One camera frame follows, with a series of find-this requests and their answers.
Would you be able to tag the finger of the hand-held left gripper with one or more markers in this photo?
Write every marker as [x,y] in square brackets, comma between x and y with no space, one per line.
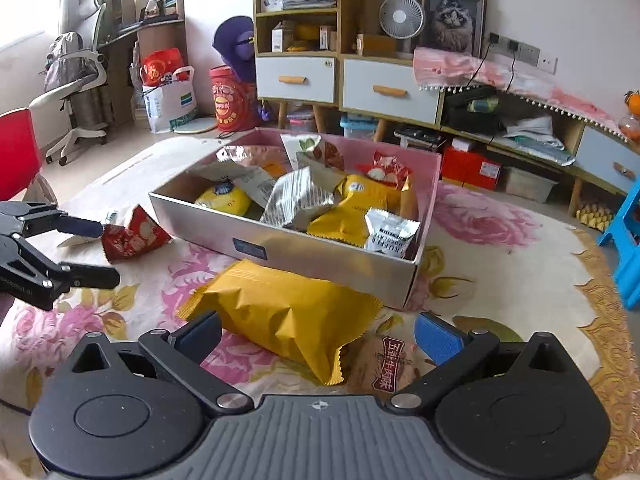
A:
[92,278]
[87,229]

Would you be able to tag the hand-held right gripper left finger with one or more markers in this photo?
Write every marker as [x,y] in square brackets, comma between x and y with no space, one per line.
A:
[200,336]

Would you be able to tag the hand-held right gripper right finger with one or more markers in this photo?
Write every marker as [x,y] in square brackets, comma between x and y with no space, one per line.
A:
[440,340]

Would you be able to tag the red triangular snack packet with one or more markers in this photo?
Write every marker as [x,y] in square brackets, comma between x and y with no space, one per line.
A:
[135,237]

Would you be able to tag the brown cookie packet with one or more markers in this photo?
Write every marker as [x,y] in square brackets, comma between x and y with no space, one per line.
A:
[385,365]

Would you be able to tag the large yellow snack bag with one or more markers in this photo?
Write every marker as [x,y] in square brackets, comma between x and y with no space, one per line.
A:
[280,310]

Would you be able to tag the small silvery snack packet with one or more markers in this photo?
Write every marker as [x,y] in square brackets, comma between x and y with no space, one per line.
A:
[390,232]

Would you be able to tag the pink cardboard box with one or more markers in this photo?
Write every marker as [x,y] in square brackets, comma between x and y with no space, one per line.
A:
[320,265]

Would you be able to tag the long gold snack packet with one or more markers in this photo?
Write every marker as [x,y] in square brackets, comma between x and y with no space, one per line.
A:
[409,197]

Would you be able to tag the pale yellow white snack packet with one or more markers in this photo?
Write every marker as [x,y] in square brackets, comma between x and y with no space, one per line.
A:
[255,187]

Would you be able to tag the walnut print snack packet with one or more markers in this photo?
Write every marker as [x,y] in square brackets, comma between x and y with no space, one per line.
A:
[320,152]

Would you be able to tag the red chair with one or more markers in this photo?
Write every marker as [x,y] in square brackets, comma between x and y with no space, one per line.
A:
[17,150]

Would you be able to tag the yellow packet with blue label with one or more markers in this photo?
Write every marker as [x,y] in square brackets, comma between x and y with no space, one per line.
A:
[225,200]

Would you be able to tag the white office chair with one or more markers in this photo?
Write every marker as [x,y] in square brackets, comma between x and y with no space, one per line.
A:
[75,80]

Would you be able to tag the white shopping bag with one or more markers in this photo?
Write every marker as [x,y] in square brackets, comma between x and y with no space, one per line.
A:
[167,100]

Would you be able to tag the silver striped snack packet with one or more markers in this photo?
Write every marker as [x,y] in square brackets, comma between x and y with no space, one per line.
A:
[295,200]

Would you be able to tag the crumpled silver foil packet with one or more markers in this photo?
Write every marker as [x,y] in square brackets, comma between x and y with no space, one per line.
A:
[245,155]

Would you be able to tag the flat red gift box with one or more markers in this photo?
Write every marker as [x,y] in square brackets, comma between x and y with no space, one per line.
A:
[472,167]

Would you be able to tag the clear plastic storage bin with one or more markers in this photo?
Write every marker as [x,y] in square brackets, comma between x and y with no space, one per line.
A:
[530,185]

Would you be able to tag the red bucket bag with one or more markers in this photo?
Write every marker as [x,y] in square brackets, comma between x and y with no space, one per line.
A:
[232,102]

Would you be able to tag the yellow bumpy object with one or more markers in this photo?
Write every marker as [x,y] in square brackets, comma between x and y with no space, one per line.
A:
[595,216]

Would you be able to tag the blue plastic stool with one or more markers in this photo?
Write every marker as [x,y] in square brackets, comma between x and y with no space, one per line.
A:
[625,255]

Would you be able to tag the wooden corner desk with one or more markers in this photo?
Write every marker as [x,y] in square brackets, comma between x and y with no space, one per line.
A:
[155,35]

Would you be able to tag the clear storage box blue lid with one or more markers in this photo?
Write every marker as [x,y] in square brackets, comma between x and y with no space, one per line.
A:
[357,127]

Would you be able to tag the small grey storage box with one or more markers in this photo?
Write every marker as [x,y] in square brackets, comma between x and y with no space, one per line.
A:
[301,119]

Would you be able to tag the purple plush toy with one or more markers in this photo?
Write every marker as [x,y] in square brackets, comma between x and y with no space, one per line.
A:
[235,40]

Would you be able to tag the wooden media console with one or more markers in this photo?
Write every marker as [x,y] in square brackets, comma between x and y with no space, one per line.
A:
[595,155]

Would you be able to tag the low wooden drawer cabinet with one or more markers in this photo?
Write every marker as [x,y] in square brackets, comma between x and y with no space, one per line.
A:
[390,87]

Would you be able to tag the tall wooden shelf cabinet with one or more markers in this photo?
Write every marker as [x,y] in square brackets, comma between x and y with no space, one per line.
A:
[300,77]

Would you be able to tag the white electric fan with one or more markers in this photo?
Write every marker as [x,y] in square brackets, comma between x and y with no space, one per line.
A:
[400,17]

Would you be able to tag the framed cat picture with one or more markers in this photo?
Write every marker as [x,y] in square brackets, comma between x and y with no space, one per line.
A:
[452,15]

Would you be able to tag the wall socket panel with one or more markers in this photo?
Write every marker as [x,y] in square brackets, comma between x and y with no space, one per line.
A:
[530,52]

